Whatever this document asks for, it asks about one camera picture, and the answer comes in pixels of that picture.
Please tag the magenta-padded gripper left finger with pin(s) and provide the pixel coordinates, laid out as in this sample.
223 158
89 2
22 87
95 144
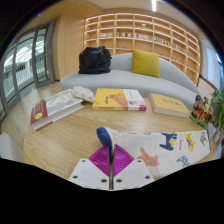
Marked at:
88 173

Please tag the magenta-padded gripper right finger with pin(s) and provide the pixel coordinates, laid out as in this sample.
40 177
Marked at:
133 173

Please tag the white animal-print towel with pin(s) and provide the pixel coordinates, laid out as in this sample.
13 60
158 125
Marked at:
160 146

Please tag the red and white book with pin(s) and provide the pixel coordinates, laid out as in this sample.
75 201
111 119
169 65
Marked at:
56 108

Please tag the yellow and white book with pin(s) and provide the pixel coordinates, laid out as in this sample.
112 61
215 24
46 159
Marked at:
116 99

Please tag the plain yellow book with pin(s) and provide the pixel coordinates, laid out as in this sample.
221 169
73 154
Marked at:
168 104

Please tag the small white patterned pouch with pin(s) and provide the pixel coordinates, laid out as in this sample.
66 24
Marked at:
83 94

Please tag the white chair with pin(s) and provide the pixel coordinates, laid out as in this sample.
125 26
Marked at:
10 150

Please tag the small white cup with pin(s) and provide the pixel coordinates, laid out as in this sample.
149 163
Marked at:
217 135

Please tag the colourful figurine group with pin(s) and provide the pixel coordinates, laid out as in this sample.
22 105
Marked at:
202 111

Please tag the grey curved sofa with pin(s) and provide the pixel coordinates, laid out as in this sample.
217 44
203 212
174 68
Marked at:
116 79

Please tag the green leafy plant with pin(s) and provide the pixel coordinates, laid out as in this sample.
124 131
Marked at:
219 106

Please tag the yellow cushion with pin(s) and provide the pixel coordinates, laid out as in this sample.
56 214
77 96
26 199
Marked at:
145 63

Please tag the black bag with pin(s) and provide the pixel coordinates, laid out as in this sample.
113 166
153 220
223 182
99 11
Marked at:
94 60

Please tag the grey-framed glass door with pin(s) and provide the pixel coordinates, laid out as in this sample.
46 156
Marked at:
23 66

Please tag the white sheer curtain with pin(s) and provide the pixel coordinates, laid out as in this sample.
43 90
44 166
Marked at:
210 63

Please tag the long ceiling light strip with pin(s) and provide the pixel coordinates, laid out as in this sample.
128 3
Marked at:
153 5

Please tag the wooden wall shelf unit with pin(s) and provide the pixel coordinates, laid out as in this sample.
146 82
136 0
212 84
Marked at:
143 41

